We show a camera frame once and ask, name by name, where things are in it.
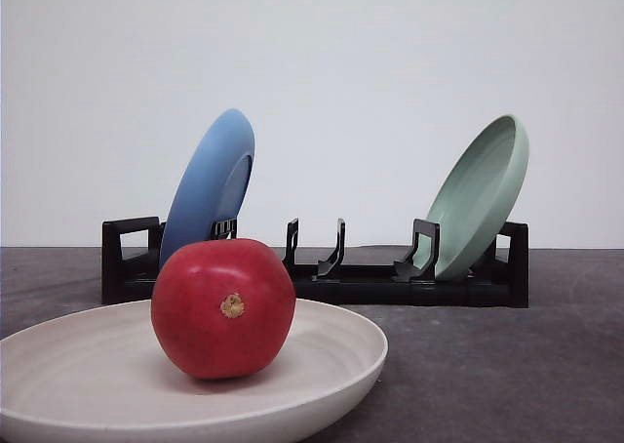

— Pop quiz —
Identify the blue plate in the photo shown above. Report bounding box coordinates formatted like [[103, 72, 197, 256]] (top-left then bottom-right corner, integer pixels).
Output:
[[160, 108, 255, 265]]

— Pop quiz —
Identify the black plate rack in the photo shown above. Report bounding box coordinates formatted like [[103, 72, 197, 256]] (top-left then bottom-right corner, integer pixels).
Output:
[[101, 216, 529, 308]]

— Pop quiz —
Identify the red pomegranate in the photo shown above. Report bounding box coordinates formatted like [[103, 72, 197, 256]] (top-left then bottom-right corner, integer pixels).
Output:
[[151, 238, 296, 380]]

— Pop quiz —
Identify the white plate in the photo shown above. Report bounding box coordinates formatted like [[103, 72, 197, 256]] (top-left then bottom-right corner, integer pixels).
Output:
[[0, 300, 389, 443]]

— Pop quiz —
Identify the green plate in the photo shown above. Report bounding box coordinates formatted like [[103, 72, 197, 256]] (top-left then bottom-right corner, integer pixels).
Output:
[[413, 115, 529, 280]]

